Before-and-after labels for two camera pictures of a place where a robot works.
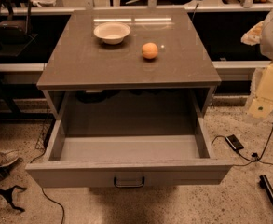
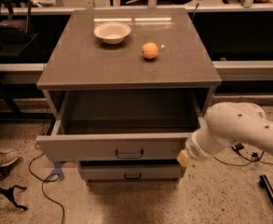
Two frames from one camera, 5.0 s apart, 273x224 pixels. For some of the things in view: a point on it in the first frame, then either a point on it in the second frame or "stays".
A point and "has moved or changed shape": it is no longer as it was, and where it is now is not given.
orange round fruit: [150, 50] stays
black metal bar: [266, 184] stays
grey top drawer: [156, 134] has moved or changed shape
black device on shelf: [13, 22] stays
